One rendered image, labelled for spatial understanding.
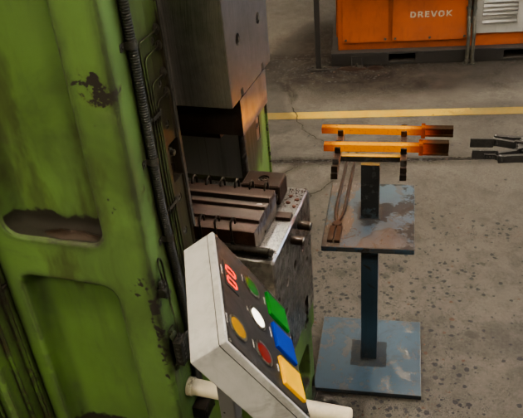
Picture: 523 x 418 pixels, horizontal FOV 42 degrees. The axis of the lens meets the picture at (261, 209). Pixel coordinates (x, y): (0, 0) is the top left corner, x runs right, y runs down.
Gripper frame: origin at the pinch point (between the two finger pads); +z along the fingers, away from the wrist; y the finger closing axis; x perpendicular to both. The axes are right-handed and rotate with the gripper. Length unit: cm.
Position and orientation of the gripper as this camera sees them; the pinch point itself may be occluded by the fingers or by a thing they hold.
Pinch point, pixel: (480, 148)
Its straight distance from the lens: 228.6
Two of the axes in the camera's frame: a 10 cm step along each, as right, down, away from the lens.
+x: -0.8, -8.3, -5.5
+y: 1.8, -5.5, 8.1
